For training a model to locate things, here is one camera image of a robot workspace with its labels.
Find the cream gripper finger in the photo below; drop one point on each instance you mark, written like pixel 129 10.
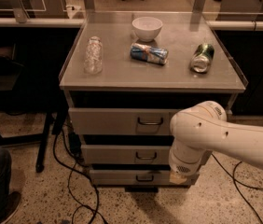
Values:
pixel 177 179

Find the white bowl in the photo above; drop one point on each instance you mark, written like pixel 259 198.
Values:
pixel 147 28

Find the black power adapter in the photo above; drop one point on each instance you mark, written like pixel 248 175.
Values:
pixel 74 143

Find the grey drawer cabinet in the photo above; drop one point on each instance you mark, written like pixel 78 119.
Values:
pixel 128 83

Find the brown shoe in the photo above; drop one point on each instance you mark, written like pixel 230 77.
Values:
pixel 13 202

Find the blue crushed can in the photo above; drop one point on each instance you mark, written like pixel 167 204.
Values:
pixel 149 54

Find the grey drawer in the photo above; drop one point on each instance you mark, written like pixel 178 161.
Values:
pixel 113 154
pixel 130 177
pixel 121 121

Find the black table frame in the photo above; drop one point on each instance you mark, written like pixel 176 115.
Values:
pixel 29 83

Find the clear plastic bottle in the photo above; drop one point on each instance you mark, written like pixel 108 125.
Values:
pixel 93 63

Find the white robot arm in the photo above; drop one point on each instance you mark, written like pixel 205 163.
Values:
pixel 204 127

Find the green soda can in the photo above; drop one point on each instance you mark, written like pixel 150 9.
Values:
pixel 202 58

